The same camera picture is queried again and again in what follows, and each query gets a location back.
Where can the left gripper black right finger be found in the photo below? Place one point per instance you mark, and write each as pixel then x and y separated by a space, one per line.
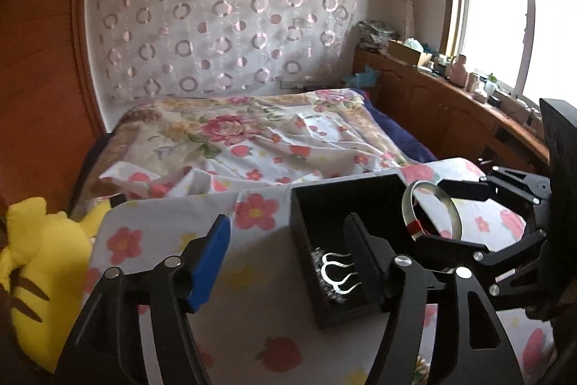
pixel 470 345

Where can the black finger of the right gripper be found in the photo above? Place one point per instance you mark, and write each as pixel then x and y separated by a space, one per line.
pixel 468 190
pixel 439 254

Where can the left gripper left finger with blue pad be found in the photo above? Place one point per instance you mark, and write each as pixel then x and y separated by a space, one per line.
pixel 105 343

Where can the silver bangle with red tag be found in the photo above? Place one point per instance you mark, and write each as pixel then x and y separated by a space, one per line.
pixel 427 210

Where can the black jewelry box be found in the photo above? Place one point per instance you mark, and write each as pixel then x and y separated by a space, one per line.
pixel 317 219

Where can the silver rhinestone hair comb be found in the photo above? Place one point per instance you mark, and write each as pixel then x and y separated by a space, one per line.
pixel 337 274

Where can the long wooden side cabinet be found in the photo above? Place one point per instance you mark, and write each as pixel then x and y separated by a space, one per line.
pixel 448 121

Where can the strawberry flower print bedsheet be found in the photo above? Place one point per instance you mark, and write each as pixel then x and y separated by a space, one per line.
pixel 258 325

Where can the pink bottle on cabinet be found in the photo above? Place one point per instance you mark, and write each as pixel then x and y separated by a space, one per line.
pixel 458 71

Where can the floral quilt blanket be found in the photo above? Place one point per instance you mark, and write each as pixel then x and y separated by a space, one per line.
pixel 182 147

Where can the cardboard tissue box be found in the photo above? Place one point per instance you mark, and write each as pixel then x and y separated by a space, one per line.
pixel 409 56

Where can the yellow striped plush toy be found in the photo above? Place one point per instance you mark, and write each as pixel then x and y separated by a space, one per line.
pixel 44 268

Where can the wooden wardrobe door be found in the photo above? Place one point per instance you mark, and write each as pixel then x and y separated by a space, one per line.
pixel 49 115

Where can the circle pattern sheer curtain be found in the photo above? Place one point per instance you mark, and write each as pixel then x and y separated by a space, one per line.
pixel 185 48

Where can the window with wooden frame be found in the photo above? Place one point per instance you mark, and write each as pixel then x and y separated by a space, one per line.
pixel 526 48

